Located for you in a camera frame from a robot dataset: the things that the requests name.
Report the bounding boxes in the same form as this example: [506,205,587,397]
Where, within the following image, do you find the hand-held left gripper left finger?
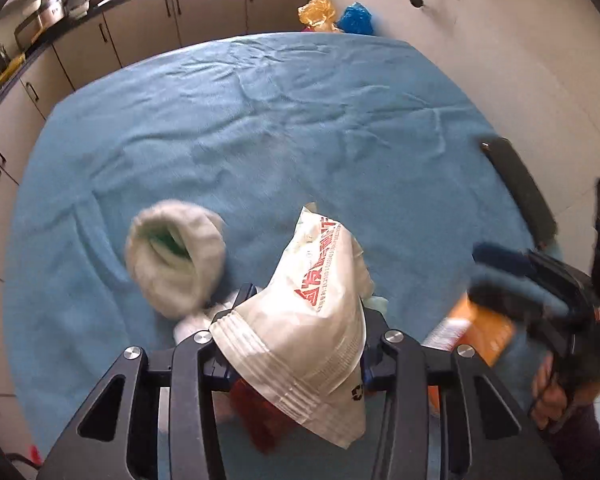
[35,310,243,480]

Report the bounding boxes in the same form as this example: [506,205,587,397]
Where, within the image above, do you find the orange snack packet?
[422,294,518,413]

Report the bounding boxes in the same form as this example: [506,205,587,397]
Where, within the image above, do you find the white plastic bag red print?
[209,202,376,450]

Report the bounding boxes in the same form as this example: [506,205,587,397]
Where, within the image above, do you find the white sock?
[125,199,227,320]

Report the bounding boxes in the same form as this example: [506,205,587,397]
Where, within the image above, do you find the yellow plastic bag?
[298,0,345,33]

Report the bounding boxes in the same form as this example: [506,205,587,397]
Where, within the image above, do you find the person's right forearm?
[545,395,600,480]

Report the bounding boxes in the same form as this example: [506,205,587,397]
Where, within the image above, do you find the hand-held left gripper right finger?
[360,307,563,480]

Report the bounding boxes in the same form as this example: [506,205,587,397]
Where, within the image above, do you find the blue plastic bag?
[336,2,377,36]

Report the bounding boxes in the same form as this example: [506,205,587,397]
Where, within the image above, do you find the red snack packet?
[229,377,301,456]

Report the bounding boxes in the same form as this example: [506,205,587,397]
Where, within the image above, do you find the yellow tray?
[0,55,27,86]

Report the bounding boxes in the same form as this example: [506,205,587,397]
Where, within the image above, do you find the grey base kitchen cabinets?
[0,0,316,281]

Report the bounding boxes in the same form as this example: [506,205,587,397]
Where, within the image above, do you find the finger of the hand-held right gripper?
[472,242,592,297]
[467,281,572,332]

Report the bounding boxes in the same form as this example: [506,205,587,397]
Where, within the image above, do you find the blue tablecloth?
[2,31,566,480]

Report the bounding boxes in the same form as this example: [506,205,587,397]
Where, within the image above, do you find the teal tissue pack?
[362,294,390,317]

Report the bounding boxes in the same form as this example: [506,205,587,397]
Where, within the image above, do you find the person's right hand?
[530,352,588,431]

